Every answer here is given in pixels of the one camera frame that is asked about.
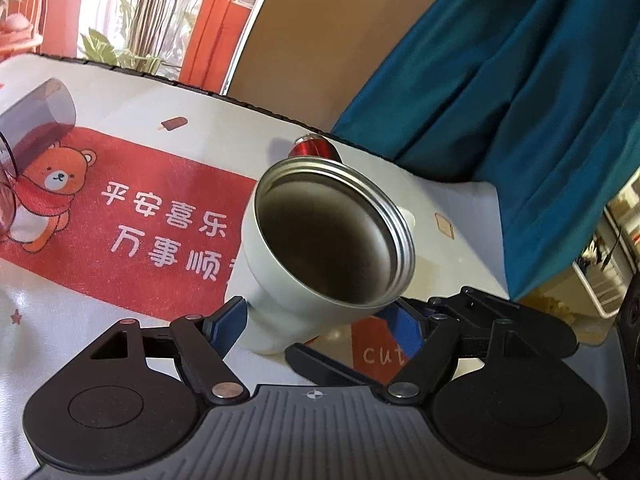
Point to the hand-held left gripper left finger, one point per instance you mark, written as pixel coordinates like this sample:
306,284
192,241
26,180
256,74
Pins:
227,327

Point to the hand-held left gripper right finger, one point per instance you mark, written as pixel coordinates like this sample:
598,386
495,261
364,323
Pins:
400,322

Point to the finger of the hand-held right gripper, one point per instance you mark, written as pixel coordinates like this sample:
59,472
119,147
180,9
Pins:
540,335
330,362

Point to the white steel-lined cup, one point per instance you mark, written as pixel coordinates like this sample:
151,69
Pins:
280,280

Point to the red metallic cup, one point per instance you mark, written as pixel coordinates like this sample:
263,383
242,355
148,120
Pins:
312,149

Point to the pink translucent cup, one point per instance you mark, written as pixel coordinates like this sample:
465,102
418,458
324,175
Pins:
6,200

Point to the translucent grey cup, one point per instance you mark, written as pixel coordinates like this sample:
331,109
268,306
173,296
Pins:
42,110

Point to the printed bear table mat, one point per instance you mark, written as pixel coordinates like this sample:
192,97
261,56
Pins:
150,125

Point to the teal cloth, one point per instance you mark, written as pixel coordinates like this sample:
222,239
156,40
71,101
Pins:
525,85

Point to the brown board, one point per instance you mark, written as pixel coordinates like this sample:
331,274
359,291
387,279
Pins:
325,35

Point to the wall poster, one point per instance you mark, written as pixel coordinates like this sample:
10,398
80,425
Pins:
215,20

